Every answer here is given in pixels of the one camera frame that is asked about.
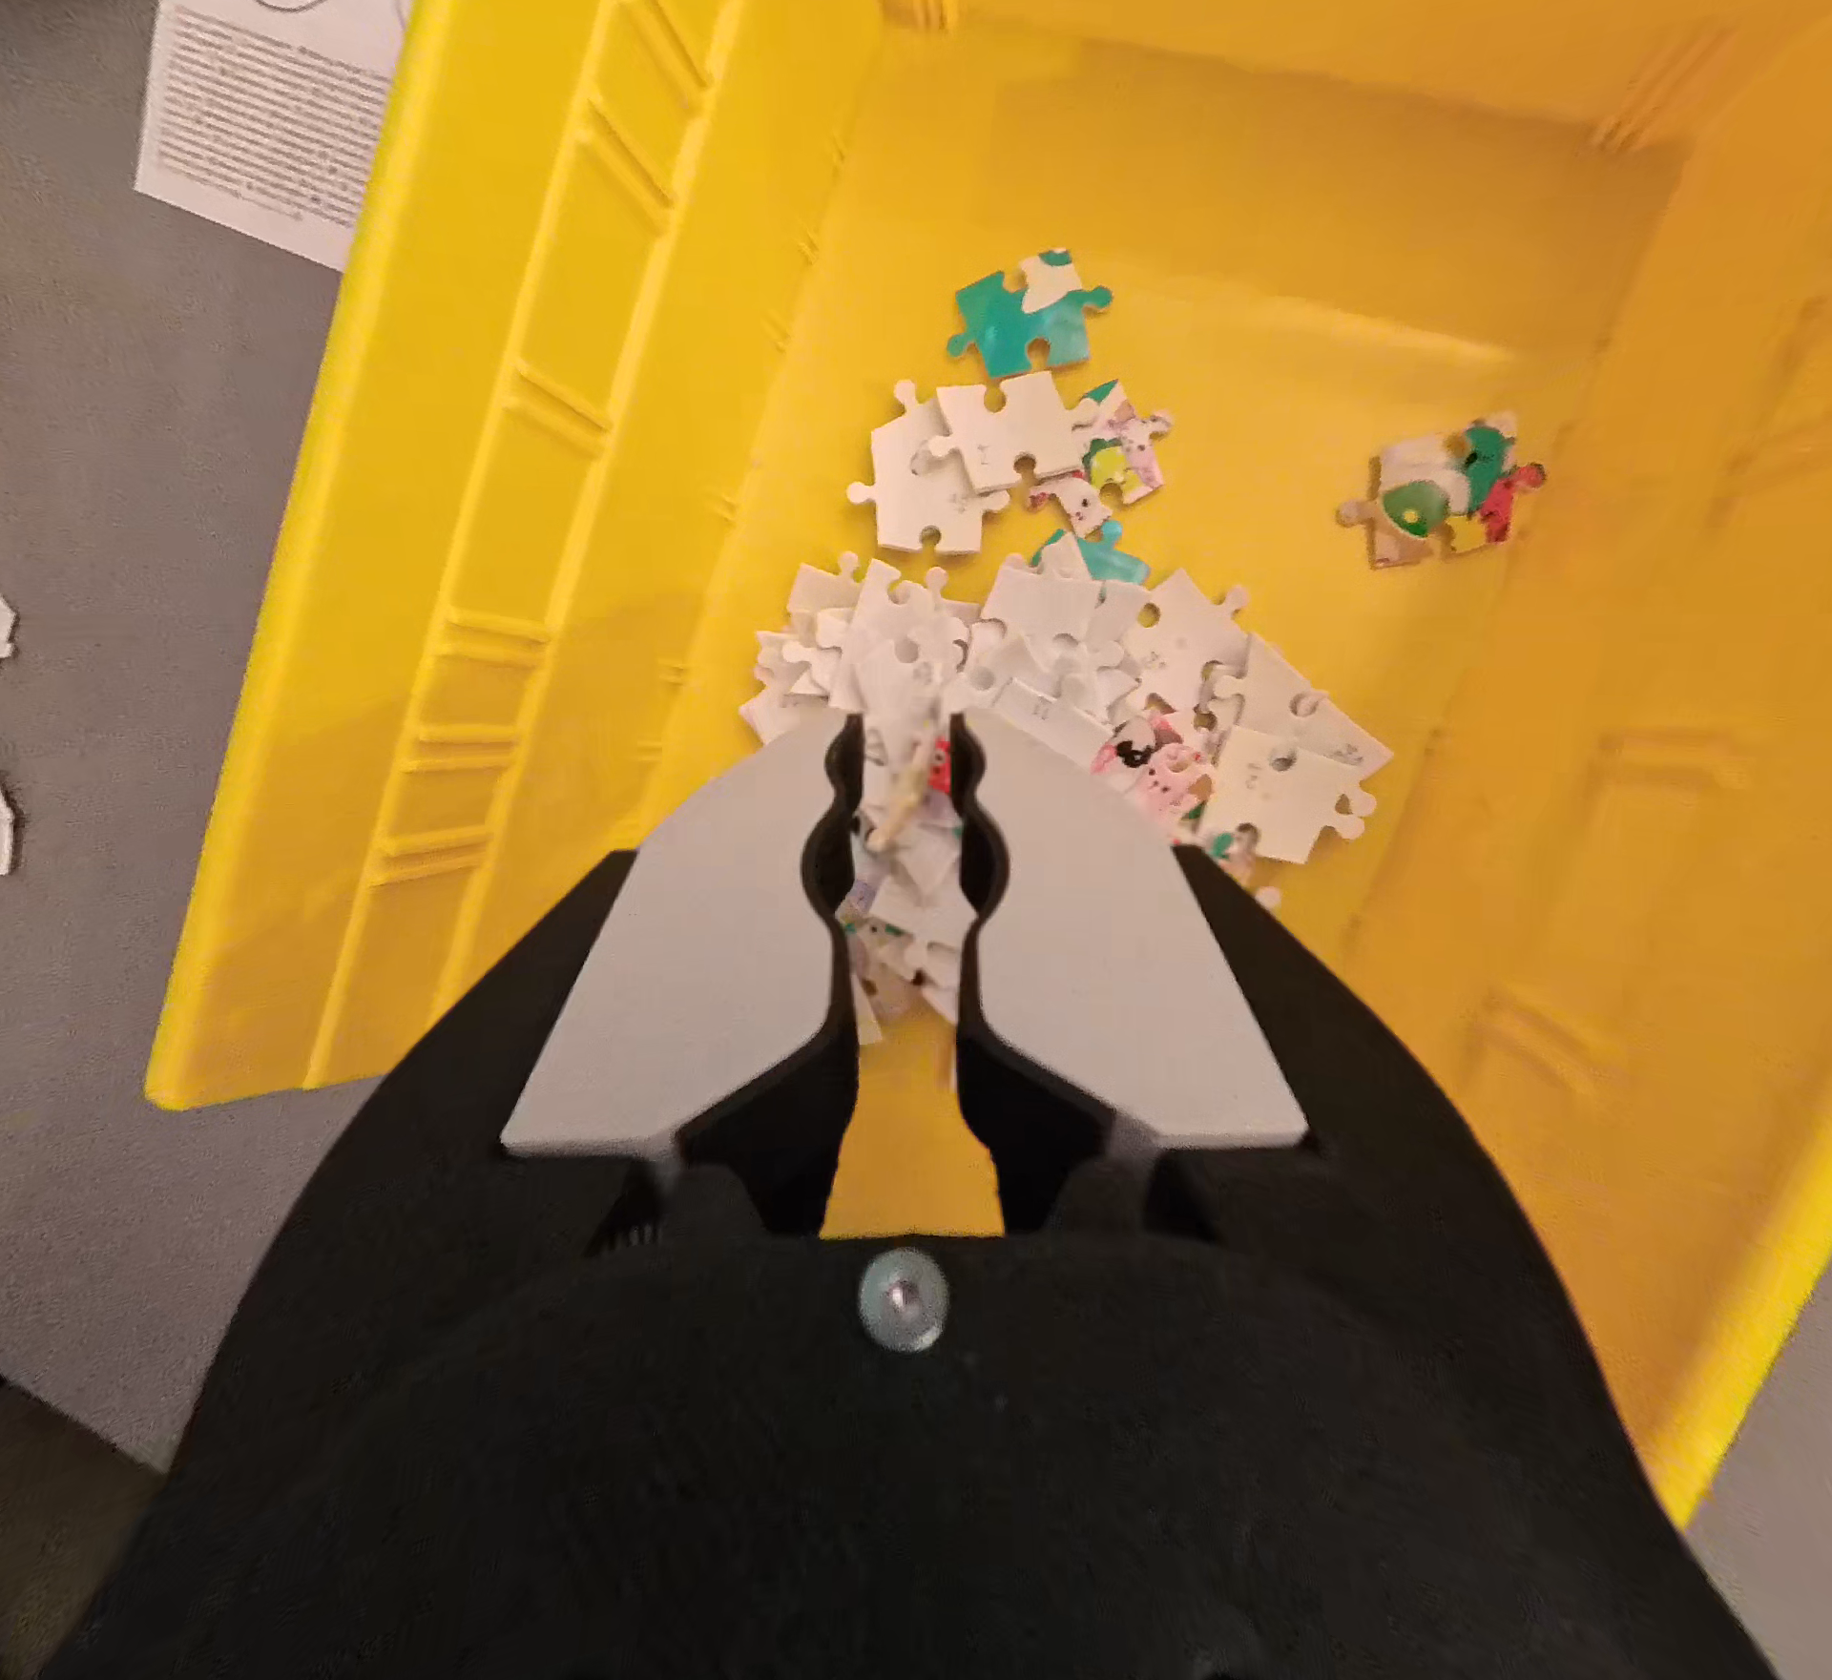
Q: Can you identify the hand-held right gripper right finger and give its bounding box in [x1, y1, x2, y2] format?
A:
[947, 713, 1309, 1155]

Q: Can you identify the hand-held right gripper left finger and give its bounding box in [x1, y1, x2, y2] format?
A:
[501, 713, 865, 1159]

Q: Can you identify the pile of puzzle pieces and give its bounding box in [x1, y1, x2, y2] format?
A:
[735, 370, 1393, 1037]

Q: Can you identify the yellow plastic bin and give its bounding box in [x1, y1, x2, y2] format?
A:
[140, 0, 1832, 1527]

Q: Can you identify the red green puzzle piece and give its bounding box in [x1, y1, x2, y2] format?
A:
[1333, 413, 1552, 569]

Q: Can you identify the teal puzzle piece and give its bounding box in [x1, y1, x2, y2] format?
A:
[945, 254, 1118, 379]

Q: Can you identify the white instruction leaflet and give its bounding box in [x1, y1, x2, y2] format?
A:
[132, 0, 452, 273]

